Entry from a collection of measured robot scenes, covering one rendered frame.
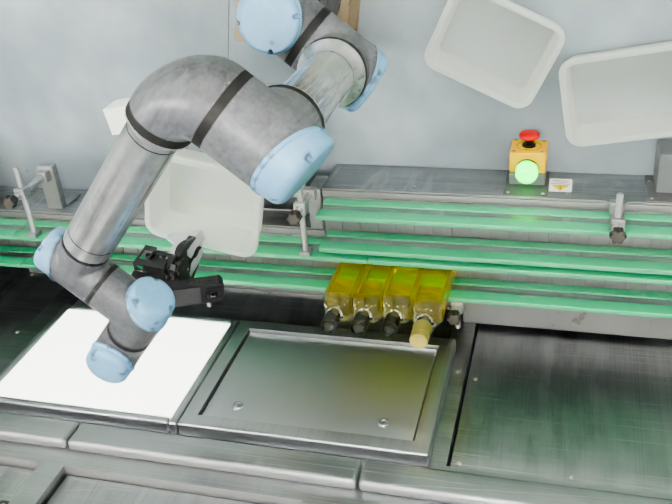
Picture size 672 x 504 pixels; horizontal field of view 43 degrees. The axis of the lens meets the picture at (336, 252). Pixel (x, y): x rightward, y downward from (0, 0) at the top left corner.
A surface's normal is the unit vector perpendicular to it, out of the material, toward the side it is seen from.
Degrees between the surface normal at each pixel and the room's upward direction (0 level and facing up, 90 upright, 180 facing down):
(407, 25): 0
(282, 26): 9
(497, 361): 89
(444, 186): 90
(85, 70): 0
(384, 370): 90
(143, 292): 82
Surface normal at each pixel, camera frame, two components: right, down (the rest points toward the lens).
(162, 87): -0.52, -0.18
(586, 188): -0.07, -0.86
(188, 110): -0.32, 0.36
